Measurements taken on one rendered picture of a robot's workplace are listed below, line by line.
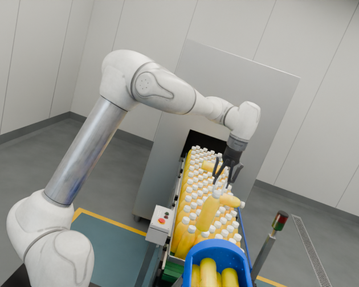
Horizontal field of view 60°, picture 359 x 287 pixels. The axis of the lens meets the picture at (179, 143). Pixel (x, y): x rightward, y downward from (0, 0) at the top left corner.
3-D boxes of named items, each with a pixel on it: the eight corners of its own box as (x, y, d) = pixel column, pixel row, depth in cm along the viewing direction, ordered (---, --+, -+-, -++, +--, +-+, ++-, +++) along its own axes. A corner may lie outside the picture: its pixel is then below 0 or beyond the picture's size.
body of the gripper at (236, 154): (227, 147, 136) (219, 165, 138) (245, 153, 136) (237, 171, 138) (225, 142, 143) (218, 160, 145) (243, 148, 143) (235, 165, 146)
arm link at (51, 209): (12, 273, 93) (-12, 228, 105) (57, 269, 106) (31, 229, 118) (146, 51, 88) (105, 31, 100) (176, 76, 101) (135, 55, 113)
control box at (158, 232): (145, 240, 155) (150, 223, 152) (151, 219, 174) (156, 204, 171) (163, 246, 156) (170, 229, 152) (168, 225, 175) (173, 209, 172)
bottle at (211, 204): (196, 229, 148) (209, 196, 143) (194, 221, 155) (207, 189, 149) (209, 233, 149) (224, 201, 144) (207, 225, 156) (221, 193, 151)
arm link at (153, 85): (204, 86, 93) (174, 71, 101) (166, 68, 79) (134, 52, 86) (184, 124, 96) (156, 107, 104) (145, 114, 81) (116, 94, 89)
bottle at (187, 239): (178, 264, 162) (190, 235, 156) (171, 254, 167) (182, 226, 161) (188, 262, 166) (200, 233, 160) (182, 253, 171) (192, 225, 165)
